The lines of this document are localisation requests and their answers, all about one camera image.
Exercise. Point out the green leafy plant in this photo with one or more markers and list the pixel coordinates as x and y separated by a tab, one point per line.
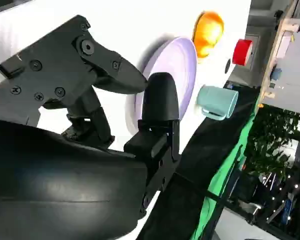
270	140

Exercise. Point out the wooden board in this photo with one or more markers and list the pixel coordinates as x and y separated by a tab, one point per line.
275	50

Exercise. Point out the pale green mug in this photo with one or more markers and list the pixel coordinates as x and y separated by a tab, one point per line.
215	101

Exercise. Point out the black table grommet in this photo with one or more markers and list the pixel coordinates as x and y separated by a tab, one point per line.
227	66

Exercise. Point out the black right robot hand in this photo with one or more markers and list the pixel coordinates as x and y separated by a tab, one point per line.
52	180

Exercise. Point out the green cloth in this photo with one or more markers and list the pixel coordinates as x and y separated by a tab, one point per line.
222	175

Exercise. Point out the black cloth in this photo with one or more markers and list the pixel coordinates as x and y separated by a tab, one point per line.
197	155

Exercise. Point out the lilac plate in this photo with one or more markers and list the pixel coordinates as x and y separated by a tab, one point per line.
170	62

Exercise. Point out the red cylinder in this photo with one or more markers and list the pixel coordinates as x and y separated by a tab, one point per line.
241	52

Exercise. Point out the orange and white bread roll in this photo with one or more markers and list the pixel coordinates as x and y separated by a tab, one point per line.
210	30

